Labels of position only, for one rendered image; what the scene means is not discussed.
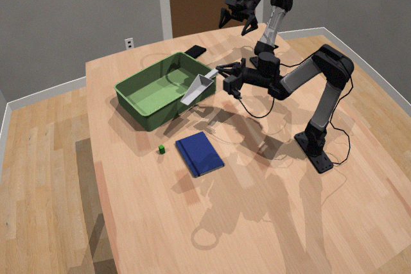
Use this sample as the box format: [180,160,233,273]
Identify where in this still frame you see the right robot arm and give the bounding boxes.
[224,0,293,69]

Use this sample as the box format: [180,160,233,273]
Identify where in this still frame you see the small green block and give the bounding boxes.
[159,144,165,155]

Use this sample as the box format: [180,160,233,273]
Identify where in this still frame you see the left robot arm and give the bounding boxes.
[254,44,354,174]

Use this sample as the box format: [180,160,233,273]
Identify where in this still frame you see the blue notebook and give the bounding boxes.
[175,132,225,178]

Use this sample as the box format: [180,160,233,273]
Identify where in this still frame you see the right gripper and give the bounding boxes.
[218,0,258,36]

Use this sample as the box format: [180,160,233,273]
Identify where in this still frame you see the green plastic tray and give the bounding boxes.
[114,51,217,132]

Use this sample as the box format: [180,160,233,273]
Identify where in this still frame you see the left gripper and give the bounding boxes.
[215,58,258,99]

